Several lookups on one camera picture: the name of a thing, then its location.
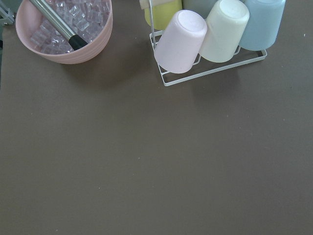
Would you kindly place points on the pink plastic cup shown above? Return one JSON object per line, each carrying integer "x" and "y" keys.
{"x": 180, "y": 42}

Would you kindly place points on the yellow plastic cup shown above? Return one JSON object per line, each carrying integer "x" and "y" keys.
{"x": 158, "y": 13}

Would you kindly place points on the cream plastic cup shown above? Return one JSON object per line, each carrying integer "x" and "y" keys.
{"x": 226, "y": 23}

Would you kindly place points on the pink bowl with ice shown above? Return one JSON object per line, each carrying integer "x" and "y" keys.
{"x": 28, "y": 20}

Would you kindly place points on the light blue plastic cup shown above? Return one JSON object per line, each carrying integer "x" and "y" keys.
{"x": 263, "y": 24}

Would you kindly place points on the white wire cup rack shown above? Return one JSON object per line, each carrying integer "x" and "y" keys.
{"x": 170, "y": 79}

